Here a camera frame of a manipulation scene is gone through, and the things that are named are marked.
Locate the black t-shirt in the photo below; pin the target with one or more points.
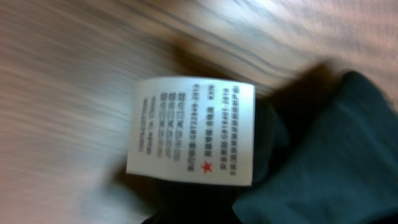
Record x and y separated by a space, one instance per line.
220 156

